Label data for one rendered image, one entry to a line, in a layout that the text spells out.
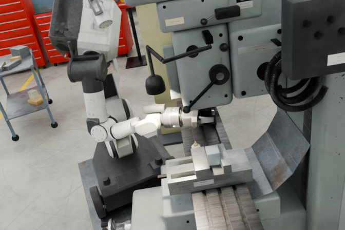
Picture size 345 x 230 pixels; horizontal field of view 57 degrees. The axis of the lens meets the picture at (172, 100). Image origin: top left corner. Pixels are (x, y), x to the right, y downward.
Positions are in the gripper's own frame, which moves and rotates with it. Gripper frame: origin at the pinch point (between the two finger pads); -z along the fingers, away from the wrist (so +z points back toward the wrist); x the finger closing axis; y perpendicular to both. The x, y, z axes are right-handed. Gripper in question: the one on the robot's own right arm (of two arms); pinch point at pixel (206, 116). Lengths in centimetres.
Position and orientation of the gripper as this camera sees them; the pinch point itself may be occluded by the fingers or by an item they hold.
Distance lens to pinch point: 133.0
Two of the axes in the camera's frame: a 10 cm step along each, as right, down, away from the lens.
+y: 1.6, 8.6, 4.8
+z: -9.7, 0.5, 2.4
